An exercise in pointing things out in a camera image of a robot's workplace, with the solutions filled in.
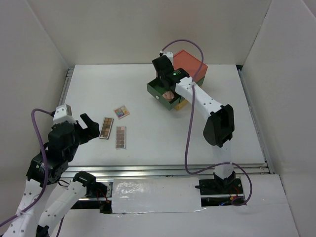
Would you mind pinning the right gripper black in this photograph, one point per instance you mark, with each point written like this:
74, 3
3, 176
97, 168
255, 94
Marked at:
158, 76

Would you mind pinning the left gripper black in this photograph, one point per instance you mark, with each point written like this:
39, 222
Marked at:
92, 131

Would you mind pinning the green drawer box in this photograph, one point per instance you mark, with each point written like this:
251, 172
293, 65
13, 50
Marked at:
157, 91

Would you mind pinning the peach makeup sponge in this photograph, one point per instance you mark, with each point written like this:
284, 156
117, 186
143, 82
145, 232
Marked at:
168, 95

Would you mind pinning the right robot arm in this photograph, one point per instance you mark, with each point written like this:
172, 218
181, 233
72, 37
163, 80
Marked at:
220, 124

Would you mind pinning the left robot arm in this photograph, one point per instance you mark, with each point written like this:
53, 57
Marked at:
33, 218

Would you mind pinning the brown eyeshadow palette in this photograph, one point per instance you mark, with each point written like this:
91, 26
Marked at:
106, 128

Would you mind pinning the pink-brown eyeshadow palette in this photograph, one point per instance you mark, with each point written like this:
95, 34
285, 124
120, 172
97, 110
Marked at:
120, 137

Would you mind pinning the colourful square eyeshadow palette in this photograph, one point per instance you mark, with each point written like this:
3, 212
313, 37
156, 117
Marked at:
121, 112

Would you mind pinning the yellow drawer box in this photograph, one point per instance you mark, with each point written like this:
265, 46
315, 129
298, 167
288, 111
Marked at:
182, 103

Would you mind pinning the white front cover panel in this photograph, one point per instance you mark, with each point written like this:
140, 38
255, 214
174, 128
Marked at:
157, 195

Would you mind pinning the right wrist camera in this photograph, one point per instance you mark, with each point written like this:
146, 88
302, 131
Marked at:
168, 54

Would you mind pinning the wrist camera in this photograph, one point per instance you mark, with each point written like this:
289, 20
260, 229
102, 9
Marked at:
63, 113
168, 54

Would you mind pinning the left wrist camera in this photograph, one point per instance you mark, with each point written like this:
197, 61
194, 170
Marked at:
63, 113

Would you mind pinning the aluminium table rail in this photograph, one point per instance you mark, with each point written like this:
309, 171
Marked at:
156, 137

